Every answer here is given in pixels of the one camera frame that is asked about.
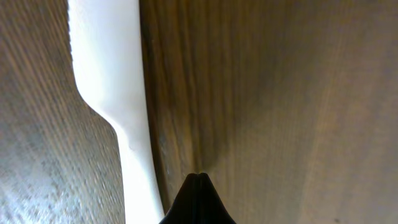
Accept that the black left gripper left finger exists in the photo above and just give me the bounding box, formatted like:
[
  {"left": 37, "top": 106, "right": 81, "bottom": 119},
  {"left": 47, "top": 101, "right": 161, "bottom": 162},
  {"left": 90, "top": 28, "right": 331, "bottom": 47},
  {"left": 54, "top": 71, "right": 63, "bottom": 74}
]
[{"left": 160, "top": 174, "right": 197, "bottom": 224}]

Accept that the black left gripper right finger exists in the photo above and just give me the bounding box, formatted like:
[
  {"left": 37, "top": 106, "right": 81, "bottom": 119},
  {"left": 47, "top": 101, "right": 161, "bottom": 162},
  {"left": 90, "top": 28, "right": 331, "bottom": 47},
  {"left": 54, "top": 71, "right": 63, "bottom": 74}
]
[{"left": 196, "top": 173, "right": 236, "bottom": 224}]

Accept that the pink plastic knife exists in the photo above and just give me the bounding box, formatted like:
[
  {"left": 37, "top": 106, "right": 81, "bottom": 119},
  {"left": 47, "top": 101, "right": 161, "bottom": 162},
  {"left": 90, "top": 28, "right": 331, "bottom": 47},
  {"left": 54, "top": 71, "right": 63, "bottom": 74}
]
[{"left": 68, "top": 0, "right": 164, "bottom": 223}]

